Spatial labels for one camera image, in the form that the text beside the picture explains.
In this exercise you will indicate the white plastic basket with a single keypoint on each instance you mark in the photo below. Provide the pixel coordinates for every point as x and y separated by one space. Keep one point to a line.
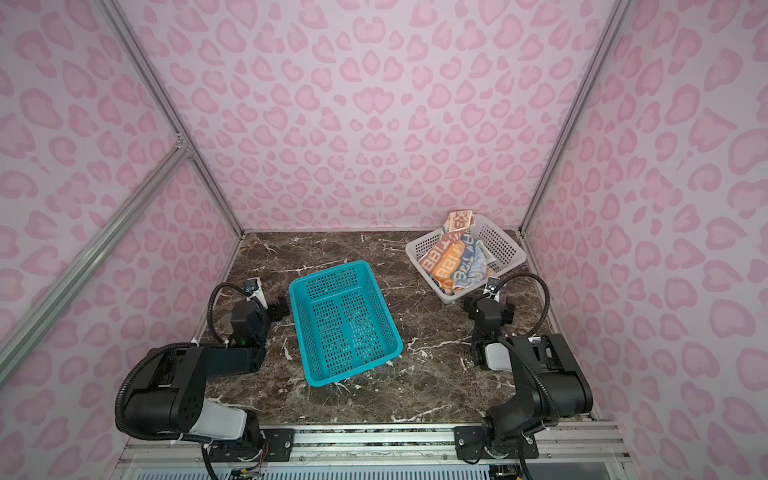
509 254

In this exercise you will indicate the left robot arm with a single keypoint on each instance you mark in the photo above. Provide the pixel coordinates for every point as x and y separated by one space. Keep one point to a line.
163 397

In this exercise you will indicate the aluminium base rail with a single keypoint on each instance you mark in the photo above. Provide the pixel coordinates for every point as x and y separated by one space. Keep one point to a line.
572 450

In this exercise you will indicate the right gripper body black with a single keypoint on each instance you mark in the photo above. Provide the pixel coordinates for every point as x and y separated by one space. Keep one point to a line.
486 305

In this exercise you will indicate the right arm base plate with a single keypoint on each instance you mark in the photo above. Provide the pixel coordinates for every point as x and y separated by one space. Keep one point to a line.
473 444

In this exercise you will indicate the rabbit striped towel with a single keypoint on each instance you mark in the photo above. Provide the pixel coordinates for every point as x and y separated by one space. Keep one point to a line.
457 260

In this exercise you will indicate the left diagonal aluminium strut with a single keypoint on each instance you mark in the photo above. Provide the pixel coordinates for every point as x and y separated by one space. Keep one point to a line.
40 318

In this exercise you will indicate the right corner aluminium post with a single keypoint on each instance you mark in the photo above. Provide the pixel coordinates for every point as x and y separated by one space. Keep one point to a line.
621 12

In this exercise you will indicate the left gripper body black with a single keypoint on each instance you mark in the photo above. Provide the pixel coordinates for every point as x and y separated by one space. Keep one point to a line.
274 309

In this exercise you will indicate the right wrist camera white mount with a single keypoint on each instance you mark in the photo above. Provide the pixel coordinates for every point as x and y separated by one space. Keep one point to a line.
492 287

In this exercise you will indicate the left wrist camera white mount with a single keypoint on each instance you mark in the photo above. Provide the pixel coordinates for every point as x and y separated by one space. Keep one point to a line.
254 291

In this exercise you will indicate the left corner aluminium post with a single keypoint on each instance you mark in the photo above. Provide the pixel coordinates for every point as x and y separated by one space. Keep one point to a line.
116 19

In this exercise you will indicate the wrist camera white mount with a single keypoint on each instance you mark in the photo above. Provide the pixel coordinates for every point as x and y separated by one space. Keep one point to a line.
492 287
254 291

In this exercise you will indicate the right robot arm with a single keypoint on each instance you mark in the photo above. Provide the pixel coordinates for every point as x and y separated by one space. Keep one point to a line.
549 385

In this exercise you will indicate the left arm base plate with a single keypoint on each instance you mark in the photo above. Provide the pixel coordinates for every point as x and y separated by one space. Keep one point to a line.
269 445

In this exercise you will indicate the teal plastic basket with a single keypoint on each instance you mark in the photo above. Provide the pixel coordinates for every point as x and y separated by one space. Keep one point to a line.
343 323

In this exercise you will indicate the corner aluminium post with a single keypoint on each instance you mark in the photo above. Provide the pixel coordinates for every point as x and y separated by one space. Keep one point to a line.
116 19
621 12

